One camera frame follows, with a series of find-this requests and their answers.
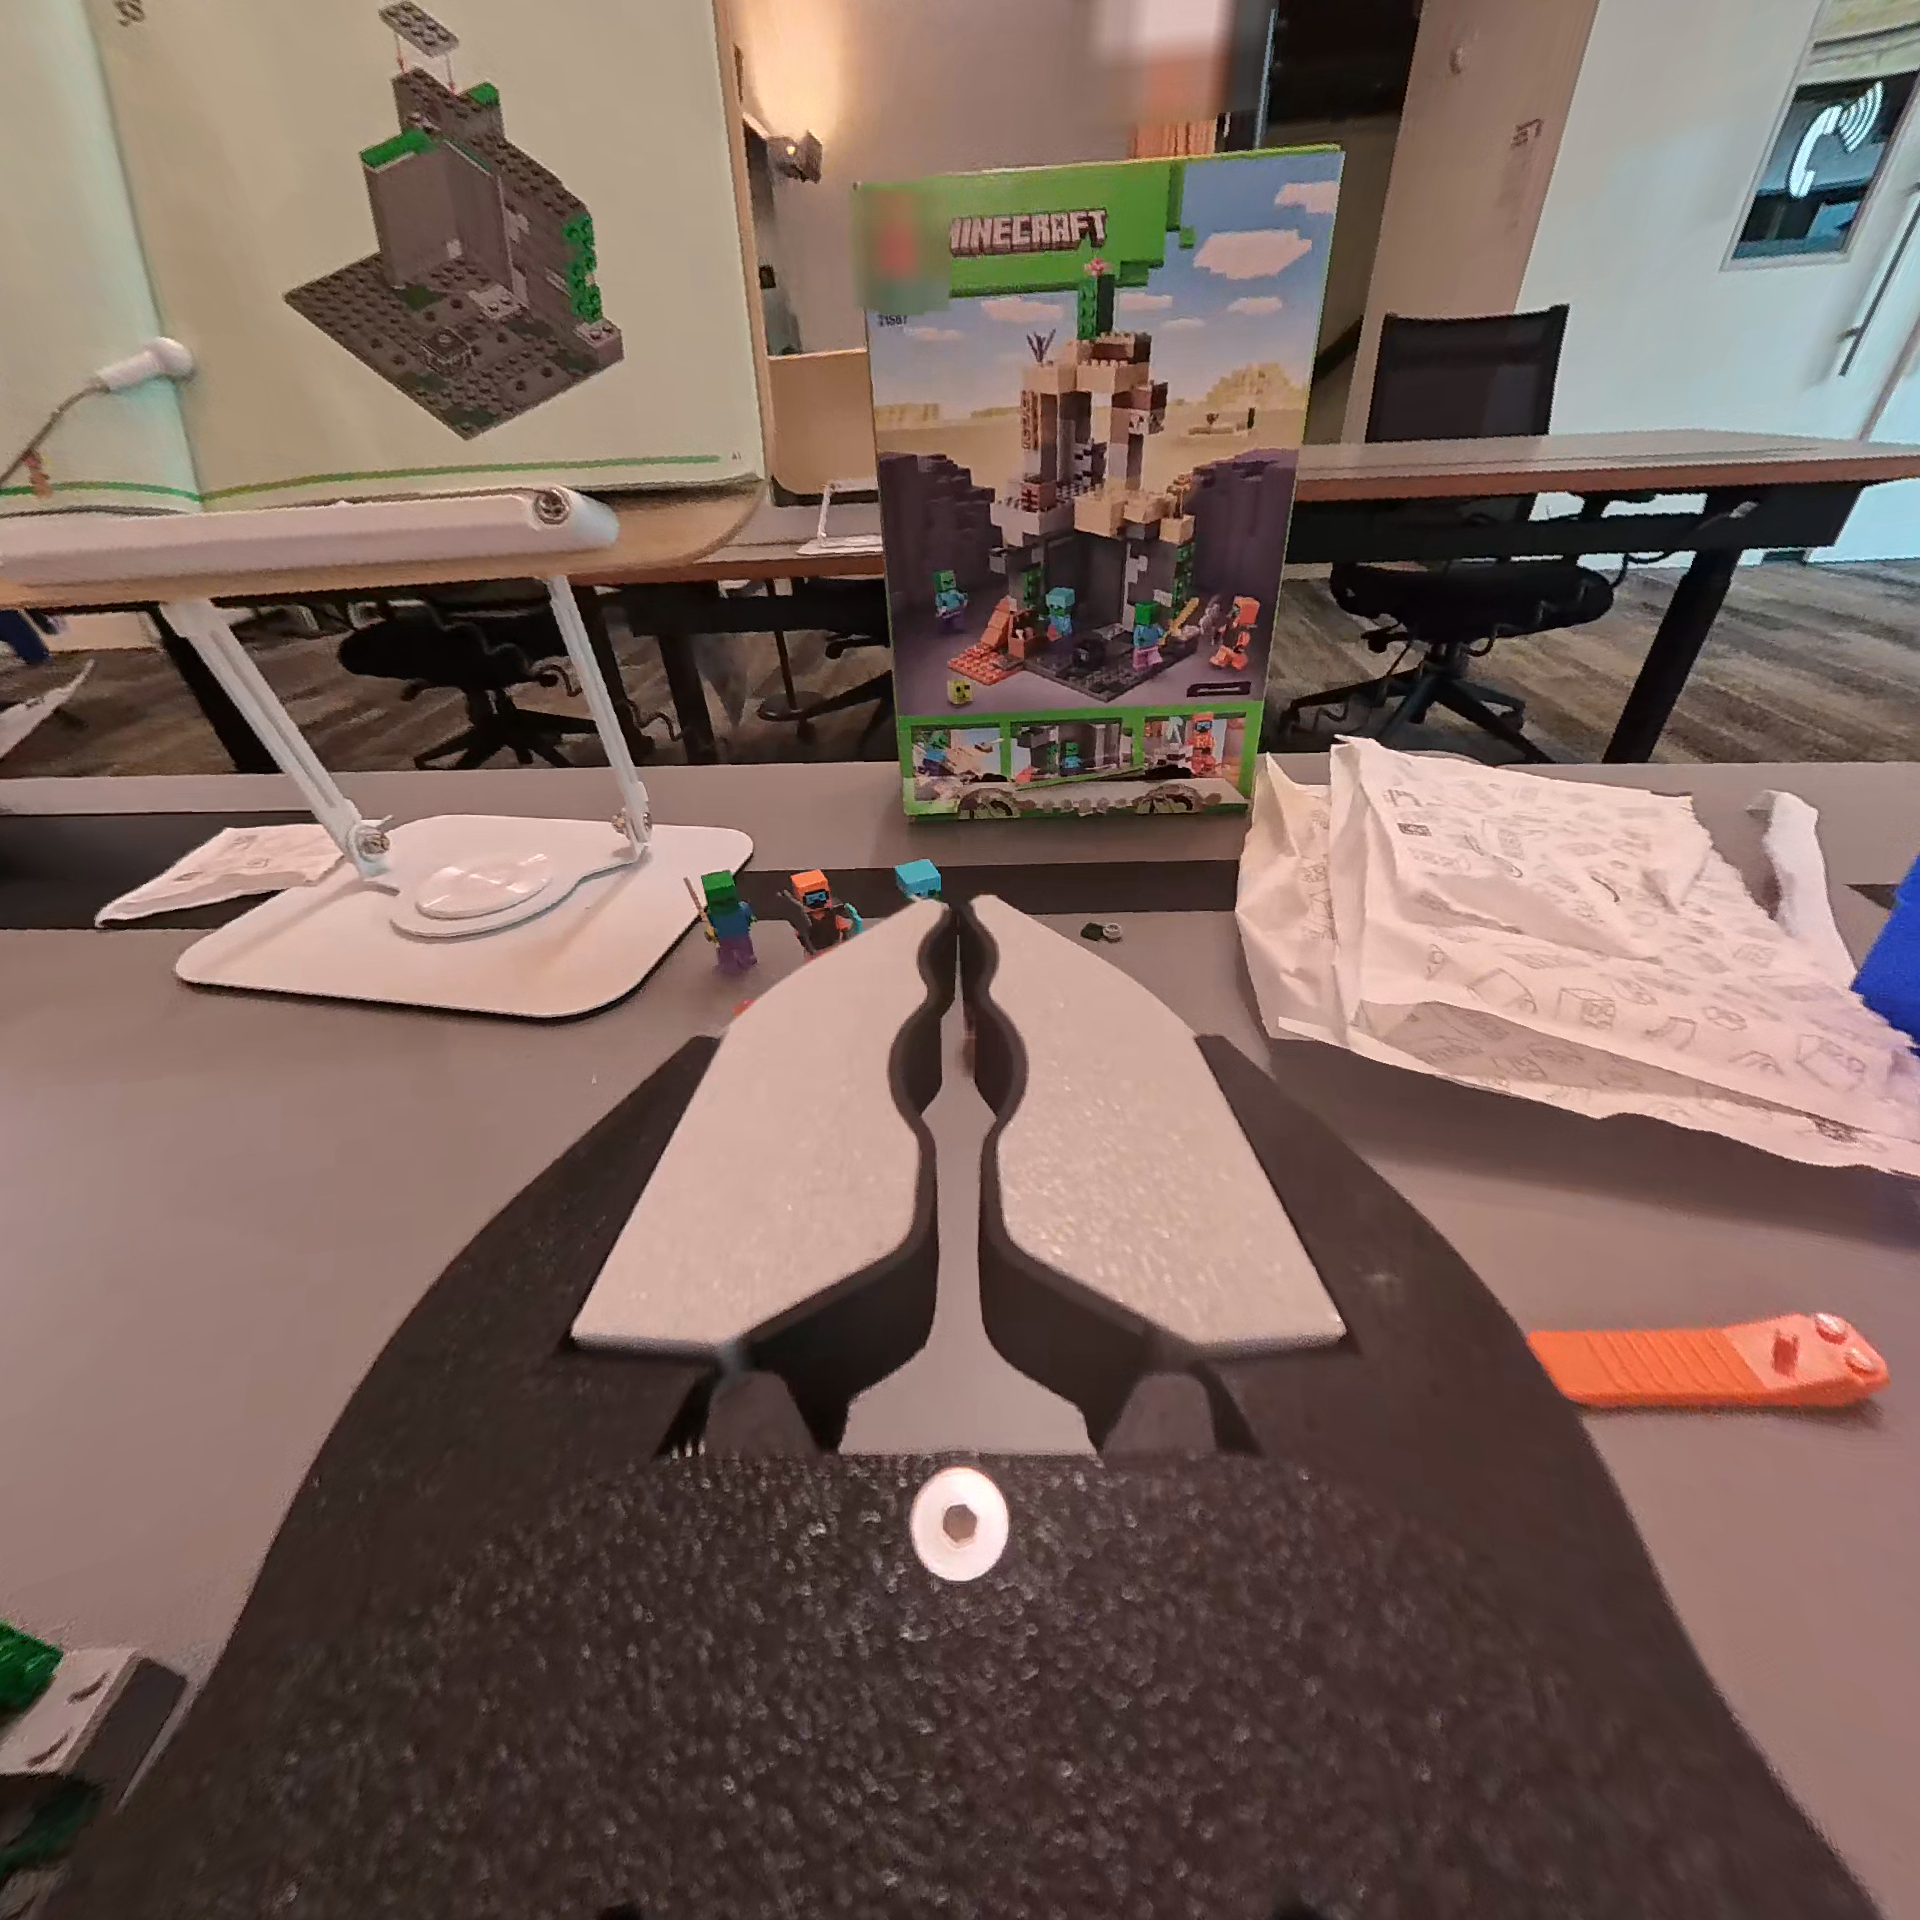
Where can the open building instruction booklet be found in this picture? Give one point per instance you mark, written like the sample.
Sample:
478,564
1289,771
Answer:
224,226

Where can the black office chair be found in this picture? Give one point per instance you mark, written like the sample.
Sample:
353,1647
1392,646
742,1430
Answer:
451,646
1463,389

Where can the orange minifigure with sword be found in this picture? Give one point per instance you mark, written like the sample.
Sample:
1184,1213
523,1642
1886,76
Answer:
819,916

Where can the white book stand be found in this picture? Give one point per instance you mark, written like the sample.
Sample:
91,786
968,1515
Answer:
495,961

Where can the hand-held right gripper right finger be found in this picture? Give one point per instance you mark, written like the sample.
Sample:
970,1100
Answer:
1154,1172

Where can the orange brick separator tool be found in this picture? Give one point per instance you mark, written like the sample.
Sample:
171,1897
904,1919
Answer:
1650,1366

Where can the green zombie minifigure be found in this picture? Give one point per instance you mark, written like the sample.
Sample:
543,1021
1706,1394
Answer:
727,916

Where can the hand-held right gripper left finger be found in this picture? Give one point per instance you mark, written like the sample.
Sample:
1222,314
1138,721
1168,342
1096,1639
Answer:
751,1172

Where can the phone icon wall sign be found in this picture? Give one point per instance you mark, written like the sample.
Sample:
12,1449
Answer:
1815,150

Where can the green toy brick set box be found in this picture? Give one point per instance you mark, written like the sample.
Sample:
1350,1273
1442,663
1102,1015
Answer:
1080,452

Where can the white printed paper bag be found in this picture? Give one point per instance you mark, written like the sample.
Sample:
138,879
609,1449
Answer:
224,870
1530,961

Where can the small brown brick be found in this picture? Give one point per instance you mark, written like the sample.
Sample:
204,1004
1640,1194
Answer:
918,883

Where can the grey desk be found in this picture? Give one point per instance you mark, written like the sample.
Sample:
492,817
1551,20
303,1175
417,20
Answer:
299,1201

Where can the blue plastic bin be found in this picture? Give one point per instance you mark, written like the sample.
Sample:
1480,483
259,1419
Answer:
1894,945

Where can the grey green toy brick model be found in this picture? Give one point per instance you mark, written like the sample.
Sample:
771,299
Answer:
60,1725

